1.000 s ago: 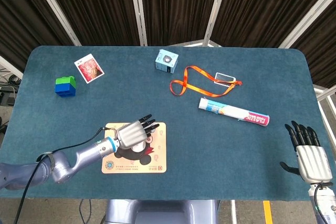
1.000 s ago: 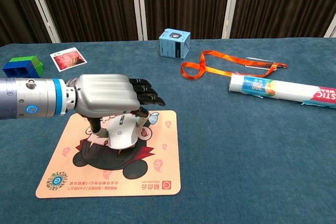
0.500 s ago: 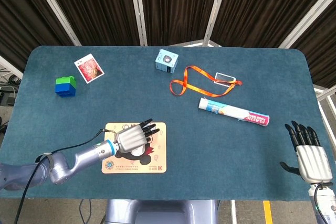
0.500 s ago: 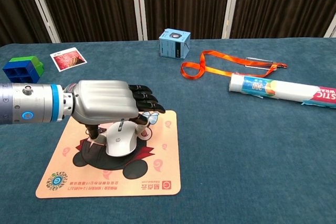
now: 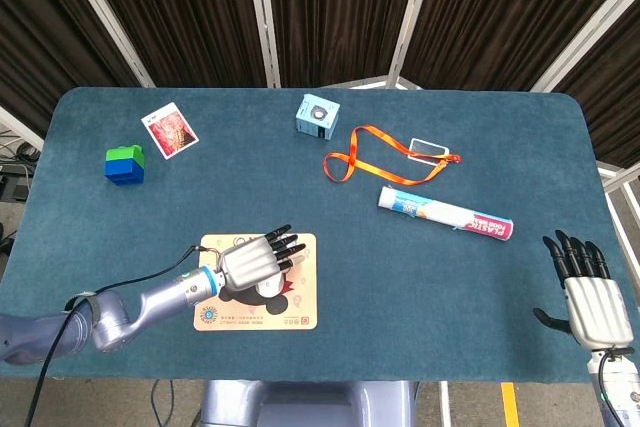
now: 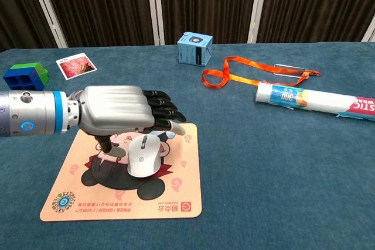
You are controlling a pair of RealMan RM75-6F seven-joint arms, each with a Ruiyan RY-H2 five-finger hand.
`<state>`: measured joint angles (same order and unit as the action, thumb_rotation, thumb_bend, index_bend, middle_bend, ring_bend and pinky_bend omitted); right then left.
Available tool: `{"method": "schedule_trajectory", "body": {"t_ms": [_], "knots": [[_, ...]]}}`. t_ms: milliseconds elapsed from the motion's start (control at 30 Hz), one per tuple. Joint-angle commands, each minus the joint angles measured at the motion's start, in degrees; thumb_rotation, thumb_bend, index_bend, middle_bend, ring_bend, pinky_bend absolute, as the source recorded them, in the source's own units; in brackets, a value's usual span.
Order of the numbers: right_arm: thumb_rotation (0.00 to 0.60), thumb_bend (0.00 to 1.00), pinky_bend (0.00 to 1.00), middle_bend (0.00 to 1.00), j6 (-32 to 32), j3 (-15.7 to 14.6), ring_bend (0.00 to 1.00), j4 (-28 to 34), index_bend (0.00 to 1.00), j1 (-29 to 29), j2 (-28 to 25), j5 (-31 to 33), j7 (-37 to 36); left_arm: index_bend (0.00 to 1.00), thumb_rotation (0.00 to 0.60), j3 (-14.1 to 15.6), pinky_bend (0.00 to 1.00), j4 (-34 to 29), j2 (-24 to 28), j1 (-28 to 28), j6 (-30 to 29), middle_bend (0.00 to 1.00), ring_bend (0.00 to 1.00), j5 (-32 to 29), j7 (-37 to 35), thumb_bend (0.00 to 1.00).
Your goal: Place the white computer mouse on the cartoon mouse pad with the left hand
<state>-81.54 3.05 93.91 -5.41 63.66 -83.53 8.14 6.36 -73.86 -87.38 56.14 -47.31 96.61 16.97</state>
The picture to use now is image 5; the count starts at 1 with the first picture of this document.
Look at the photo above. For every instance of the cartoon print mouse pad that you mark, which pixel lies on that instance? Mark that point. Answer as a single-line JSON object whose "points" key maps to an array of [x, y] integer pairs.
{"points": [[295, 302]]}

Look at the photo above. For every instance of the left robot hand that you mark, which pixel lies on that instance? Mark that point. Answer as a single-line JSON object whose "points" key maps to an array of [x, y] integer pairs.
{"points": [[255, 263]]}

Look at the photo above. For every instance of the white metal frame post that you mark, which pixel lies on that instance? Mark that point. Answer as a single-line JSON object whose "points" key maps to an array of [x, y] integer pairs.
{"points": [[410, 12], [585, 32], [262, 12], [105, 12]]}

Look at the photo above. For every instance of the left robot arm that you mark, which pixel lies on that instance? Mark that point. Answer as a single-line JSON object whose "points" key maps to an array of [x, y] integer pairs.
{"points": [[125, 314]]}

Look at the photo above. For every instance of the red picture card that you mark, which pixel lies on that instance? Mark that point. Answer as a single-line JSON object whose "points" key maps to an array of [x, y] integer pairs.
{"points": [[170, 130]]}

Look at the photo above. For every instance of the light blue small box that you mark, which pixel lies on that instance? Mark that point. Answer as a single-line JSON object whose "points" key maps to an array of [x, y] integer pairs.
{"points": [[316, 117]]}

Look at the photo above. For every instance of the dark brown curtain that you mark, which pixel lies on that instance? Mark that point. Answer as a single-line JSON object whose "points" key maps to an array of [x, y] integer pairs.
{"points": [[340, 12]]}

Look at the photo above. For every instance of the clear badge holder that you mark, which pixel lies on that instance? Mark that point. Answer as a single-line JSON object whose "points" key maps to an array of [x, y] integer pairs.
{"points": [[428, 150]]}

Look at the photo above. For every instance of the green and blue block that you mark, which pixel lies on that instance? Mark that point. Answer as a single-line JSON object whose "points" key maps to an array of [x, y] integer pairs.
{"points": [[125, 164]]}

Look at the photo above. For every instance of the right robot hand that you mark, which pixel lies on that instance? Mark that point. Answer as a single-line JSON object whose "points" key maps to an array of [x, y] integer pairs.
{"points": [[595, 307]]}

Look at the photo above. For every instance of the blue felt table mat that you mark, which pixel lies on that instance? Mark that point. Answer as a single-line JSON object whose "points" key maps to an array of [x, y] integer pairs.
{"points": [[400, 297]]}

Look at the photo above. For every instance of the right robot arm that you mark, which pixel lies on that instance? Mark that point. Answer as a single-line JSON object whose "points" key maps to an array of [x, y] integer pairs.
{"points": [[617, 387]]}

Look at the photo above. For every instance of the grey robot torso base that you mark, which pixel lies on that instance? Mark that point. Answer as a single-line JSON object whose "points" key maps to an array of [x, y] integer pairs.
{"points": [[307, 404]]}

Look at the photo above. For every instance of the plastic food bag roll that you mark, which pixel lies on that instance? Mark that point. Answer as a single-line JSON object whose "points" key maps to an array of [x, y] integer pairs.
{"points": [[445, 217]]}

